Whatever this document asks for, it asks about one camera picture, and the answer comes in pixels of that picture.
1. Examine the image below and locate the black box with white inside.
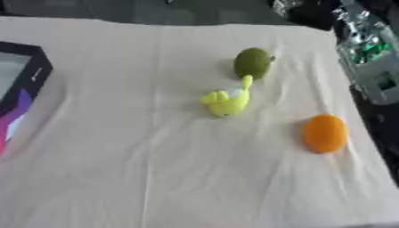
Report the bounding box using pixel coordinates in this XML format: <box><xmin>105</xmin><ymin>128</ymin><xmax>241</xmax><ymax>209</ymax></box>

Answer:
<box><xmin>0</xmin><ymin>41</ymin><xmax>55</xmax><ymax>155</ymax></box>

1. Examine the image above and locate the orange oval toy fruit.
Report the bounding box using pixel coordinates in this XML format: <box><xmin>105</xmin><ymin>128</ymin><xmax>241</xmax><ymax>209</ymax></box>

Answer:
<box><xmin>302</xmin><ymin>113</ymin><xmax>349</xmax><ymax>155</ymax></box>

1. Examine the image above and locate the yellow soft toy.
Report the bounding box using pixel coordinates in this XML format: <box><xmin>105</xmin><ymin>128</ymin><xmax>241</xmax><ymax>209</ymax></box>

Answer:
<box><xmin>199</xmin><ymin>74</ymin><xmax>256</xmax><ymax>118</ymax></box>

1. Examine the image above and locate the green oval toy fruit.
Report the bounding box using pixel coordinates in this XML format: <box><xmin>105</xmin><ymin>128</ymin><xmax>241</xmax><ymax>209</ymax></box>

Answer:
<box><xmin>232</xmin><ymin>47</ymin><xmax>278</xmax><ymax>80</ymax></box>

